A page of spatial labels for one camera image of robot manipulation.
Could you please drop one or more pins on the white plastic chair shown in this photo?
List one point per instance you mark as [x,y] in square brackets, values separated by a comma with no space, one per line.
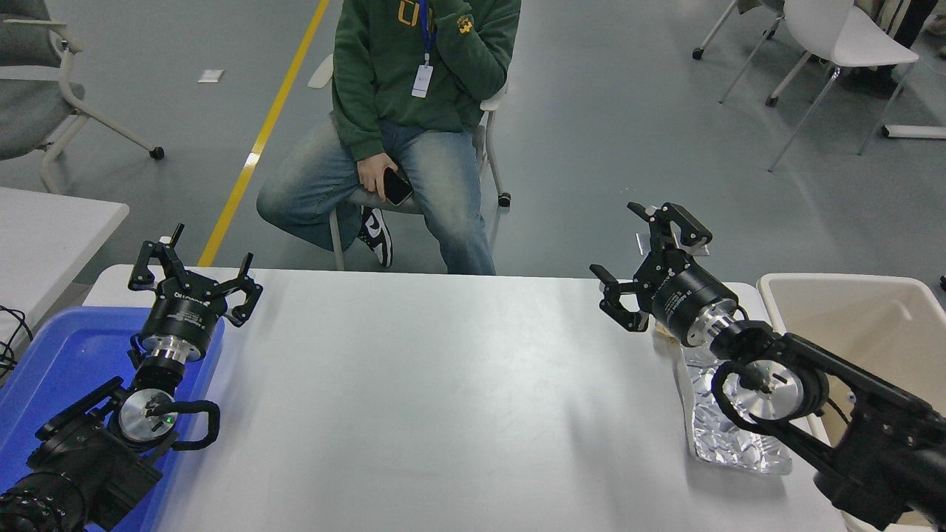
[842,37]

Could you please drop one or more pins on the person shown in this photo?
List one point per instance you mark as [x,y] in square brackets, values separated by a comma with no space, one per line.
[392,59]
[920,18]

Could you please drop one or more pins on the white-legged rolling chair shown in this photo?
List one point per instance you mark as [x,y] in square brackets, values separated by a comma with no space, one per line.
[757,4]

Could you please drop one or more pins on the silver foil tray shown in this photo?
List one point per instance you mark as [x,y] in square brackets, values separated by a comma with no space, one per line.
[709,436]

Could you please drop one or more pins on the person's left hand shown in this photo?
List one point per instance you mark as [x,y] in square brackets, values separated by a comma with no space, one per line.
[449,7]

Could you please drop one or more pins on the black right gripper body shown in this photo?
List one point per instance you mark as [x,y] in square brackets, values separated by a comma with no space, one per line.
[691,299]

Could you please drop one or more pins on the person's right hand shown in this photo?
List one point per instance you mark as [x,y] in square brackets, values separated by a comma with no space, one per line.
[372,179]

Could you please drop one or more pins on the white side table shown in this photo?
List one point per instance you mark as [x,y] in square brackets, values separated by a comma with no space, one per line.
[44,236]

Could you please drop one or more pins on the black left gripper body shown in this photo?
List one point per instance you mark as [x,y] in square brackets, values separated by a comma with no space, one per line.
[181,318]

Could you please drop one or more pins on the white table foot bar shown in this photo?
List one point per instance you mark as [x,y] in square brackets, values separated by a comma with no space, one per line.
[916,132]

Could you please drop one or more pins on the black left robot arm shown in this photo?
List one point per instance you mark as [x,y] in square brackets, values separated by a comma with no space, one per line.
[81,458]

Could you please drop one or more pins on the blue plastic tray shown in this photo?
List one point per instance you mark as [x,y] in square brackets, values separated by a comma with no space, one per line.
[59,355]

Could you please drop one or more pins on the large pale plastic bin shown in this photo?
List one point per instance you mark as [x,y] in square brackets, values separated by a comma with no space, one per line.
[872,318]

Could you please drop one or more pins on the tan paper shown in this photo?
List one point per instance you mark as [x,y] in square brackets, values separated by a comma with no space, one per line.
[665,336]

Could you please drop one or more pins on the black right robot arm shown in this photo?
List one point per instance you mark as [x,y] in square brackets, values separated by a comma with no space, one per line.
[872,436]

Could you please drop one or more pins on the grey office chair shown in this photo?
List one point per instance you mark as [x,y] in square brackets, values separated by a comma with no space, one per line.
[29,111]

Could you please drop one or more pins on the black smartphone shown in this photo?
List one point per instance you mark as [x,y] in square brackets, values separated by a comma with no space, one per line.
[399,189]

